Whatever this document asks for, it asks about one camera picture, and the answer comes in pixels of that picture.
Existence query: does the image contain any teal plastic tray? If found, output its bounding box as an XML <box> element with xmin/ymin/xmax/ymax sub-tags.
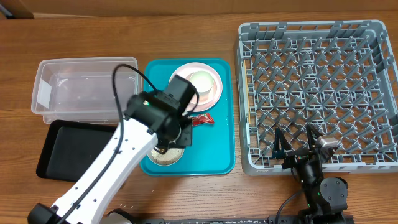
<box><xmin>141</xmin><ymin>58</ymin><xmax>235</xmax><ymax>176</ymax></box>

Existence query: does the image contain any grey dishwasher rack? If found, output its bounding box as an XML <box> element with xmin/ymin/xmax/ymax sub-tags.
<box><xmin>236</xmin><ymin>20</ymin><xmax>397</xmax><ymax>176</ymax></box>

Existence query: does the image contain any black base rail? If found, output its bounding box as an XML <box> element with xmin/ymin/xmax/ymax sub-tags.
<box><xmin>136</xmin><ymin>215</ymin><xmax>355</xmax><ymax>224</ymax></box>

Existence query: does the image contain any pale green cup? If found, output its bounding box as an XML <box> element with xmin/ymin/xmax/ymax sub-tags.
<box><xmin>189</xmin><ymin>71</ymin><xmax>214</xmax><ymax>95</ymax></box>

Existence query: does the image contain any red snack wrapper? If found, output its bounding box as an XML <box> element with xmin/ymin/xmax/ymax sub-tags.
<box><xmin>189</xmin><ymin>113</ymin><xmax>215</xmax><ymax>126</ymax></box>

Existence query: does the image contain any large pink plate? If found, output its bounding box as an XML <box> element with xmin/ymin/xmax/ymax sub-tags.
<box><xmin>169</xmin><ymin>62</ymin><xmax>223</xmax><ymax>112</ymax></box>

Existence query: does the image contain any clear plastic bin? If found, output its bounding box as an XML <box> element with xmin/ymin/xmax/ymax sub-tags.
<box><xmin>31</xmin><ymin>57</ymin><xmax>138</xmax><ymax>124</ymax></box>

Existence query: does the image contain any wooden chopstick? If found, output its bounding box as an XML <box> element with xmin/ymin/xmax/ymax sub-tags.
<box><xmin>243</xmin><ymin>59</ymin><xmax>251</xmax><ymax>124</ymax></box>

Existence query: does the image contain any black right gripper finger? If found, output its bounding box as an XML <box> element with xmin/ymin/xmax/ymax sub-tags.
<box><xmin>305</xmin><ymin>124</ymin><xmax>322</xmax><ymax>149</ymax></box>
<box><xmin>271</xmin><ymin>128</ymin><xmax>292</xmax><ymax>159</ymax></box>

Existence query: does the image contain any small grey bowl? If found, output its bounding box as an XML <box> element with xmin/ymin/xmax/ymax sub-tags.
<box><xmin>148</xmin><ymin>147</ymin><xmax>184</xmax><ymax>166</ymax></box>

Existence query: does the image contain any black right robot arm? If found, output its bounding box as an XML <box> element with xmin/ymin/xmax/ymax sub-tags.
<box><xmin>272</xmin><ymin>124</ymin><xmax>354</xmax><ymax>224</ymax></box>

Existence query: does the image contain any black tray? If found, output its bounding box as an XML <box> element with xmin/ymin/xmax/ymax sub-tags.
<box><xmin>36</xmin><ymin>120</ymin><xmax>116</xmax><ymax>182</ymax></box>

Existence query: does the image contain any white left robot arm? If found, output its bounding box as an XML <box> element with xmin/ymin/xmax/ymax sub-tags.
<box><xmin>27</xmin><ymin>75</ymin><xmax>197</xmax><ymax>223</ymax></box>

